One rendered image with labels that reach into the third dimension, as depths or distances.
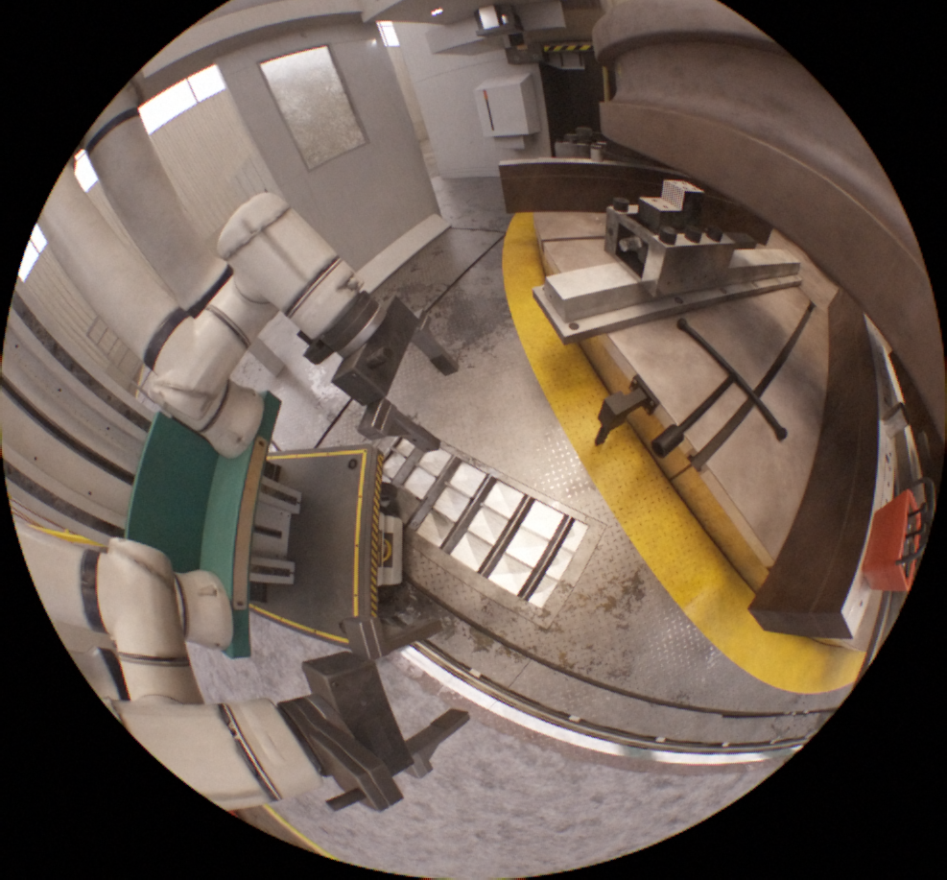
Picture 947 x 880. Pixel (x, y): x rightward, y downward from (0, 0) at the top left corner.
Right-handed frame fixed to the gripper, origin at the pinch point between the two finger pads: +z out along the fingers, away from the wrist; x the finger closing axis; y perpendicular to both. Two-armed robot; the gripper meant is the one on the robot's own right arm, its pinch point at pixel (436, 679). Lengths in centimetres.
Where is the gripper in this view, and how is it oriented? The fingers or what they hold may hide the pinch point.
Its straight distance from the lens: 36.1
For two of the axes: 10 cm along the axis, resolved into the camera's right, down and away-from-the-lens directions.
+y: -8.1, 4.1, 4.2
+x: 2.2, 8.8, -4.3
